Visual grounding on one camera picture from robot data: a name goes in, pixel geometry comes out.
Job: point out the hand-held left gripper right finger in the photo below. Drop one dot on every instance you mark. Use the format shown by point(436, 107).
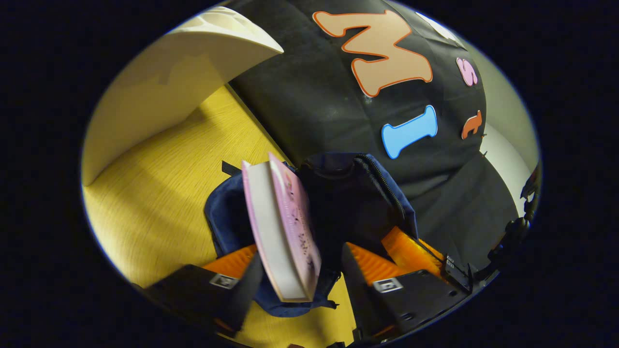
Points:
point(358, 290)

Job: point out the blue schoolbag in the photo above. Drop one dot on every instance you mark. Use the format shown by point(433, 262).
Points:
point(348, 203)

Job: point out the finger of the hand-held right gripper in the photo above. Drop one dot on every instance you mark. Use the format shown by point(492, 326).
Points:
point(406, 246)

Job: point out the black backdrop cloth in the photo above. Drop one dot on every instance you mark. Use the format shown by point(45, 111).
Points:
point(329, 116)

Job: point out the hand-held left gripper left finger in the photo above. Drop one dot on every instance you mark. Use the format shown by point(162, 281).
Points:
point(203, 295)

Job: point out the pink book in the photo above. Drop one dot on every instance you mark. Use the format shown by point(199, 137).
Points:
point(285, 227)

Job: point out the white plastic bookshelf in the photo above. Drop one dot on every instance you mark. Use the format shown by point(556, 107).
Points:
point(159, 87)

